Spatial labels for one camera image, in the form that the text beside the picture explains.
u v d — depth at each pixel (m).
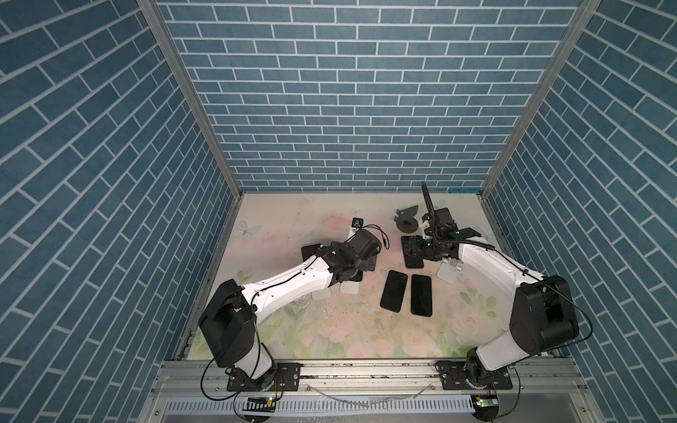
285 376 0.74
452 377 0.74
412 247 0.80
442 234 0.69
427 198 0.75
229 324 0.42
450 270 0.95
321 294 0.89
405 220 1.08
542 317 0.44
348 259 0.62
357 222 0.72
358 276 0.64
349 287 0.91
